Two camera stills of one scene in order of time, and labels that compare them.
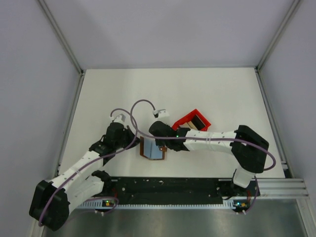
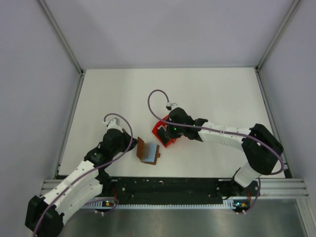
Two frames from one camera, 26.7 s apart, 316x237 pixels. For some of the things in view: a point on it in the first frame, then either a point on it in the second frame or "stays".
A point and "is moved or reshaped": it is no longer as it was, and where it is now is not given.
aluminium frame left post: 60,36 stays
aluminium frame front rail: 294,187 stays
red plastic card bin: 189,117 is moved or reshaped
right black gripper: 159,142 -> 170,134
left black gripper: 128,132 stays
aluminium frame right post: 294,6 stays
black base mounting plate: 177,189 stays
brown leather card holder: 149,149 is moved or reshaped
